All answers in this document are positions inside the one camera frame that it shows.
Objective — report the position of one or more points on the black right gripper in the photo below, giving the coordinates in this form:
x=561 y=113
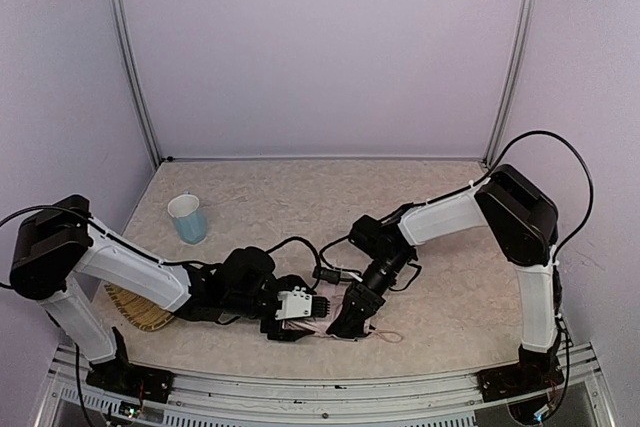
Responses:
x=365 y=295

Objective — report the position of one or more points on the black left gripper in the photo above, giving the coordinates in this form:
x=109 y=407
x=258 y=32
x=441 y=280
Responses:
x=272 y=322

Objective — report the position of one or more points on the pink folding umbrella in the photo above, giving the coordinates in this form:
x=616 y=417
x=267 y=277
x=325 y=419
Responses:
x=317 y=326

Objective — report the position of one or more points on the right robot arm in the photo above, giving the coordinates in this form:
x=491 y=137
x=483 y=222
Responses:
x=523 y=221

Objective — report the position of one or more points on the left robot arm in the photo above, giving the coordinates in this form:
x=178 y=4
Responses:
x=55 y=243

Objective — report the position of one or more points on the woven bamboo tray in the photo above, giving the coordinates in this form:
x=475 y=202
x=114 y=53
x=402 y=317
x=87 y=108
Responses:
x=137 y=310

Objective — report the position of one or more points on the light blue white mug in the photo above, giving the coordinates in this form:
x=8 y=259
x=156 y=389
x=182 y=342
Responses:
x=187 y=218

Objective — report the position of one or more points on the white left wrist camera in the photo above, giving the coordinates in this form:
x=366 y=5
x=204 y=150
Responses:
x=298 y=303

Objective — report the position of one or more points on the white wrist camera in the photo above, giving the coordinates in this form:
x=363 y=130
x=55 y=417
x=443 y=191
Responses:
x=335 y=276
x=298 y=303

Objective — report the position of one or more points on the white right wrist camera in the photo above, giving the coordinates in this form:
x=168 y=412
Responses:
x=335 y=276

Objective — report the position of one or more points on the front aluminium rail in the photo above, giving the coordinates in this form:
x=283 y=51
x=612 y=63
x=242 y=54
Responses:
x=197 y=399

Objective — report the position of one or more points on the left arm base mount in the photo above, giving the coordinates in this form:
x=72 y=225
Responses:
x=143 y=383

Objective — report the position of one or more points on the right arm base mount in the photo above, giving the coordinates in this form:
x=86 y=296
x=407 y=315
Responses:
x=515 y=380

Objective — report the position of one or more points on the left aluminium frame post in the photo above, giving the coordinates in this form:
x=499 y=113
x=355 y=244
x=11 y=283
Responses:
x=118 y=13

